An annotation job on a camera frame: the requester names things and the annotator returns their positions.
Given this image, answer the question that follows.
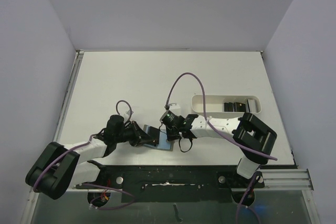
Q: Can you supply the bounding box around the white plastic tray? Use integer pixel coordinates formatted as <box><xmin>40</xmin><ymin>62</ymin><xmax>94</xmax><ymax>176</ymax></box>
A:
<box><xmin>205</xmin><ymin>95</ymin><xmax>261</xmax><ymax>119</ymax></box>

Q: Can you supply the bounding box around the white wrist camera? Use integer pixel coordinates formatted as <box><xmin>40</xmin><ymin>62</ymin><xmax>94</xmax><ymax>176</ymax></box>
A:
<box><xmin>123</xmin><ymin>109</ymin><xmax>134</xmax><ymax>120</ymax></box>
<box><xmin>168</xmin><ymin>103</ymin><xmax>181</xmax><ymax>115</ymax></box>

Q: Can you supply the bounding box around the white magnetic stripe card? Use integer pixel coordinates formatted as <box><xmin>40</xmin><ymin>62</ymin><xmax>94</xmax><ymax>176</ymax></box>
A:
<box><xmin>246</xmin><ymin>99</ymin><xmax>258</xmax><ymax>113</ymax></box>

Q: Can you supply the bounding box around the left aluminium rail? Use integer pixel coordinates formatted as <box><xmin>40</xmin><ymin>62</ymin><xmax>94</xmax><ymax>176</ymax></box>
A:
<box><xmin>52</xmin><ymin>50</ymin><xmax>85</xmax><ymax>142</ymax></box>

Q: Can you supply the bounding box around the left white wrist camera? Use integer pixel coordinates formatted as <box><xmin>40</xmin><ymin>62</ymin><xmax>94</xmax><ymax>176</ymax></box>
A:
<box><xmin>123</xmin><ymin>109</ymin><xmax>134</xmax><ymax>120</ymax></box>

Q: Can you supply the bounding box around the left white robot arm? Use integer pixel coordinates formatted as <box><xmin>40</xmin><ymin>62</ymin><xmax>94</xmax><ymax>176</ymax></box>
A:
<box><xmin>25</xmin><ymin>115</ymin><xmax>158</xmax><ymax>200</ymax></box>

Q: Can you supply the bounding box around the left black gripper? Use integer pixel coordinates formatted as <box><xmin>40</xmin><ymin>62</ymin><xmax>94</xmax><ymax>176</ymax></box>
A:
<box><xmin>115</xmin><ymin>120</ymin><xmax>153</xmax><ymax>147</ymax></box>

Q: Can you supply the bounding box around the stack of dark cards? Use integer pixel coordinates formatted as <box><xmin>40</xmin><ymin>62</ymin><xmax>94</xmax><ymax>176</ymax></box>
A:
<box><xmin>223</xmin><ymin>102</ymin><xmax>248</xmax><ymax>112</ymax></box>

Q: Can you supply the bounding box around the grey blue card holder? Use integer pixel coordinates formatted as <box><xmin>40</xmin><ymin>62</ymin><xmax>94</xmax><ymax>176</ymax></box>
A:
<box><xmin>143</xmin><ymin>125</ymin><xmax>173</xmax><ymax>151</ymax></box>

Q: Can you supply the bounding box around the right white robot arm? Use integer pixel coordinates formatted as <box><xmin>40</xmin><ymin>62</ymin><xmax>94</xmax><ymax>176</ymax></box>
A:
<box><xmin>160</xmin><ymin>110</ymin><xmax>277</xmax><ymax>187</ymax></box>

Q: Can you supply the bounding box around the right aluminium rail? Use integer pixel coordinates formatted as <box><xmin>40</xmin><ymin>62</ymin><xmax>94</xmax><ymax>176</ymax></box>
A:
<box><xmin>262</xmin><ymin>169</ymin><xmax>313</xmax><ymax>190</ymax></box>

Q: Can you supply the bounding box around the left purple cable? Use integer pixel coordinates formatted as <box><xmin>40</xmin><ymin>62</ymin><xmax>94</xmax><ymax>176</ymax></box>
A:
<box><xmin>33</xmin><ymin>100</ymin><xmax>137</xmax><ymax>211</ymax></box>

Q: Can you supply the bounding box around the aluminium rail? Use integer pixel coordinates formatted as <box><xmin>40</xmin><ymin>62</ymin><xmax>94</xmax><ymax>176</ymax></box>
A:
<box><xmin>52</xmin><ymin>50</ymin><xmax>85</xmax><ymax>142</ymax></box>
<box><xmin>262</xmin><ymin>169</ymin><xmax>313</xmax><ymax>190</ymax></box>

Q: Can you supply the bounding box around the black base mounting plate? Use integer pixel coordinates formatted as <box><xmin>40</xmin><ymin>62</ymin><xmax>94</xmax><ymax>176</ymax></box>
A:
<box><xmin>86</xmin><ymin>165</ymin><xmax>266</xmax><ymax>204</ymax></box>

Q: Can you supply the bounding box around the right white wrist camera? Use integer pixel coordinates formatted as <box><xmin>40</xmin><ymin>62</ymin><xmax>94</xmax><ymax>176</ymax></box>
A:
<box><xmin>168</xmin><ymin>103</ymin><xmax>181</xmax><ymax>115</ymax></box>

